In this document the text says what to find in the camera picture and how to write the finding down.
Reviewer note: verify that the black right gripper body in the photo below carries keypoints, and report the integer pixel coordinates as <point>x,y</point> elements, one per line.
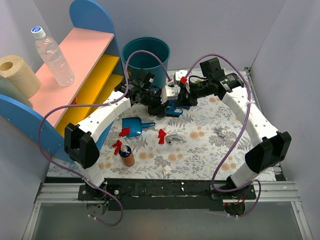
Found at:
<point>186,98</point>

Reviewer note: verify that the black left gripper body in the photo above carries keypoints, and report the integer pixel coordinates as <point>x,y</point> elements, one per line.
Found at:
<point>155,107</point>

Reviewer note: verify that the blue hand brush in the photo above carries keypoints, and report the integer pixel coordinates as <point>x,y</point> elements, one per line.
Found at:
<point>171,110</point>

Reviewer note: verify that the blue plastic dustpan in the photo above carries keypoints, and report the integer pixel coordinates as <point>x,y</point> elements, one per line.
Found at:
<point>136,125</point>

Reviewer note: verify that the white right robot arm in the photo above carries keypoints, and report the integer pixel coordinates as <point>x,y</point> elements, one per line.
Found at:
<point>270,146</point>

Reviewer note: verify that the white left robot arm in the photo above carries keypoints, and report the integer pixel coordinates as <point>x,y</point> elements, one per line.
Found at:
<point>81,140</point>

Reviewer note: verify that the teal plastic waste bin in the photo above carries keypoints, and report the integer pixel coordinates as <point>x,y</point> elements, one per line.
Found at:
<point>145,61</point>

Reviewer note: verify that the red paper scrap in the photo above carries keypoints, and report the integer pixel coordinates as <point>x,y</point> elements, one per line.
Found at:
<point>125,132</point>
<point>117,147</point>
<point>161,136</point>

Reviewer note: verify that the orange spray bottle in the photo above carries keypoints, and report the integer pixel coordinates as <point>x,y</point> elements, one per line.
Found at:
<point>126,155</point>

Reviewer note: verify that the small white paper scrap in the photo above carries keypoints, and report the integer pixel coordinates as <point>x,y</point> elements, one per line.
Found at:
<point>167,171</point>

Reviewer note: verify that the blue pink yellow shelf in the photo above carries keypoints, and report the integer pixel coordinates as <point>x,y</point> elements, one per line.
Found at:
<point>92,52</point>

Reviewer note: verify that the clear plastic water bottle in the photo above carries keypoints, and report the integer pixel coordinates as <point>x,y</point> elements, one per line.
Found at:
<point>51,54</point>

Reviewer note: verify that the beige paper towel roll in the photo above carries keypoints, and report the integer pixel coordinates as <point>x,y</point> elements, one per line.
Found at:
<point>16,70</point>

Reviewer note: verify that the grey green roll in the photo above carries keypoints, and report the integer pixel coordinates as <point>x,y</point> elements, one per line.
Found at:
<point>8,89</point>

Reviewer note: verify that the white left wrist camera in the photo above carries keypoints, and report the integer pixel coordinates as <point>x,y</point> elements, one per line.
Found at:
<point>169,93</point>

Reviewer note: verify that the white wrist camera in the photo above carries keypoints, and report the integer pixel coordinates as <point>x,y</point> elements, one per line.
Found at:
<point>169,93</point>
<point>180,77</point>

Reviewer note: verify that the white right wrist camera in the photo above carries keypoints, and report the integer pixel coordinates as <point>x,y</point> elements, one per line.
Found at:
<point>180,77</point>

